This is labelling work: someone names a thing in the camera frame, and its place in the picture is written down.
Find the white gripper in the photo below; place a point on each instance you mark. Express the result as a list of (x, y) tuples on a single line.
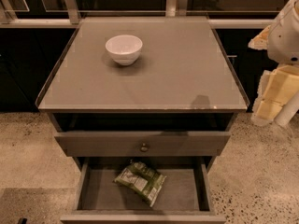
[(285, 39)]

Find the white ceramic bowl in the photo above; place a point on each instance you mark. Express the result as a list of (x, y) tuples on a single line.
[(124, 49)]

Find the round metal drawer knob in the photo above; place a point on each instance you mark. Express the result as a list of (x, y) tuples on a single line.
[(144, 147)]

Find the metal railing frame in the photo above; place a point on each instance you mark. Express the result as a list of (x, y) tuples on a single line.
[(221, 14)]

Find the white cylindrical post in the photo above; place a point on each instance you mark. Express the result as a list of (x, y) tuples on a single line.
[(288, 111)]

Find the grey open middle drawer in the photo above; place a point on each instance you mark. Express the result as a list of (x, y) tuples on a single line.
[(184, 199)]

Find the grey top drawer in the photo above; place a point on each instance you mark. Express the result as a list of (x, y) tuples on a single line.
[(127, 144)]

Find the grey drawer cabinet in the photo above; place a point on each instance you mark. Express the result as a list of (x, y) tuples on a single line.
[(181, 82)]

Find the green jalapeno chip bag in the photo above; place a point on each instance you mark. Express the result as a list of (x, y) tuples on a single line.
[(143, 180)]

